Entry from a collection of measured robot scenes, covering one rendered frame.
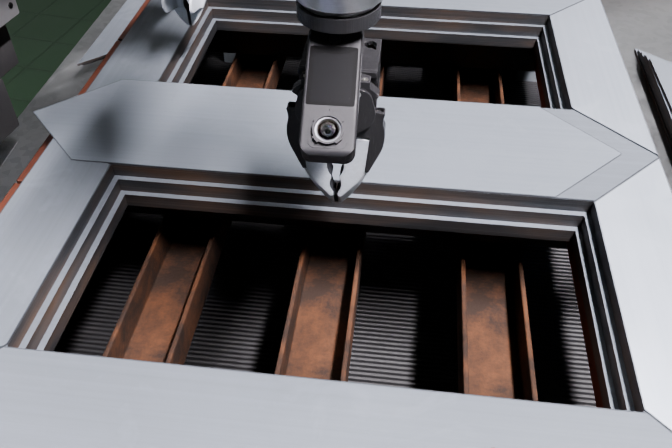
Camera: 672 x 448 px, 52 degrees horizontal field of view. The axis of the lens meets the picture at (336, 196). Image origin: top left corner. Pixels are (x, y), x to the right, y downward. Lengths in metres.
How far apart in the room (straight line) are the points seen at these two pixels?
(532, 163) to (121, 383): 0.52
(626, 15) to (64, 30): 2.28
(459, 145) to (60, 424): 0.53
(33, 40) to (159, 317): 2.29
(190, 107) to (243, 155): 0.13
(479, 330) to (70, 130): 0.57
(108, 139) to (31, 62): 2.06
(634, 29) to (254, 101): 0.80
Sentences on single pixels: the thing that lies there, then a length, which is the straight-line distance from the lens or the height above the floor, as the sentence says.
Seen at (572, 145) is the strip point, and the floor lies 0.87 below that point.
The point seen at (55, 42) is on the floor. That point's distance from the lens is 3.06.
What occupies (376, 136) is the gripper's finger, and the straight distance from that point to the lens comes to 0.63.
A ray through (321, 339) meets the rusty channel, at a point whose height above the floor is 0.68.
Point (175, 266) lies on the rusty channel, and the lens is 0.98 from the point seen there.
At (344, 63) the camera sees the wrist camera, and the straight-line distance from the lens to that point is 0.57.
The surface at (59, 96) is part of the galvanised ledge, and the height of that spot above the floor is 0.68.
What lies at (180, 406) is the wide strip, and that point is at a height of 0.87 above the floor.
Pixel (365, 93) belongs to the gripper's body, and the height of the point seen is 1.06.
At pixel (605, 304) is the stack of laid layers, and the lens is 0.74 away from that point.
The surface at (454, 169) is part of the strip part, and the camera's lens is 0.82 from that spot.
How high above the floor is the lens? 1.38
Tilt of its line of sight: 42 degrees down
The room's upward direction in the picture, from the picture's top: straight up
